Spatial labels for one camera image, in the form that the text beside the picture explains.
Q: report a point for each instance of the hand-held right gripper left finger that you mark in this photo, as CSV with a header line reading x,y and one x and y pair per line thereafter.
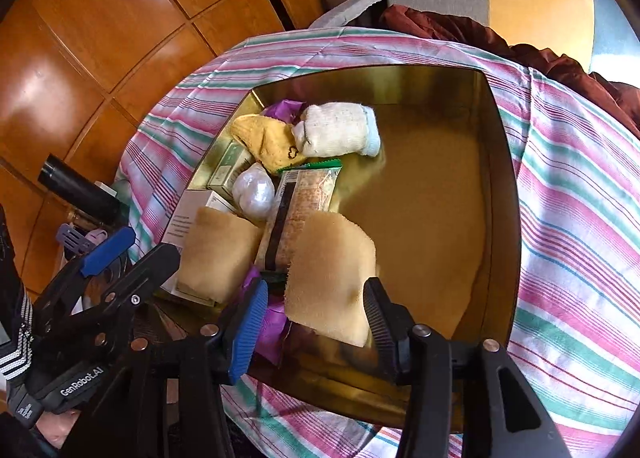
x,y
247,333

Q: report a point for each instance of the person's left hand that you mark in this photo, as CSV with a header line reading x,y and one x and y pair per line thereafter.
x,y
57,430

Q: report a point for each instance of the large purple snack packet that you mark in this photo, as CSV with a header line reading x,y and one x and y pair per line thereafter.
x,y
272,325

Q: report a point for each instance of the gold metal tin box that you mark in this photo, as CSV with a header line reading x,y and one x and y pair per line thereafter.
x,y
430,188

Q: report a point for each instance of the white foam piece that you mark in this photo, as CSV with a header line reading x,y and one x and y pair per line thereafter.
x,y
350,7

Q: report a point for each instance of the maroon cloth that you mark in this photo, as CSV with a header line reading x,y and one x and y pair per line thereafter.
x,y
450,27

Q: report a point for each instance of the green and white box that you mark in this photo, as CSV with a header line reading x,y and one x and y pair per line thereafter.
x,y
227,167

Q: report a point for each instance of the black cylindrical bottle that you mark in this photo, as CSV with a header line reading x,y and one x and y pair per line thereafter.
x,y
75,190

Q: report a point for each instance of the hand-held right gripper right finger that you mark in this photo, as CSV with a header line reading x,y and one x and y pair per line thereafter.
x,y
382,333

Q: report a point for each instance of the yellow sock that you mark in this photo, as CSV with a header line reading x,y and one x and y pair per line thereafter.
x,y
265,137

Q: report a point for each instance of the green edged snack packet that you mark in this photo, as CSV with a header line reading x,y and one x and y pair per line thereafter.
x,y
305,198

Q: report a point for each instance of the wooden wardrobe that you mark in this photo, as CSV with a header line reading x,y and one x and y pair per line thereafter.
x,y
100,37

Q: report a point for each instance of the white sock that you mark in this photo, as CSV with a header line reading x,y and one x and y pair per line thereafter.
x,y
335,130

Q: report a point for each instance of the white plastic bag ball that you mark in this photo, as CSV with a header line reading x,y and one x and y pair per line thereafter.
x,y
255,190

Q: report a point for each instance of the beige sponge cloth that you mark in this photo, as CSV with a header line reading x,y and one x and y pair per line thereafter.
x,y
330,278
217,253

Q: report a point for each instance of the white carton box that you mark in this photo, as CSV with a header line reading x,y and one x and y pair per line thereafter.
x,y
192,213

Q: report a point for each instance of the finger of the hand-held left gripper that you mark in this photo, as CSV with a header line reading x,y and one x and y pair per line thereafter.
x,y
107,250
145,270

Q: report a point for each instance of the small purple packet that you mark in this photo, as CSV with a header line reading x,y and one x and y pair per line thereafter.
x,y
282,110

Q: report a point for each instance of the striped tablecloth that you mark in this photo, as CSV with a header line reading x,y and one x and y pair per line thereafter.
x,y
575,188

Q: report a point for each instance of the purple slotted spatula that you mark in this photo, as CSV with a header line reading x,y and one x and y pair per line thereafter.
x,y
75,238

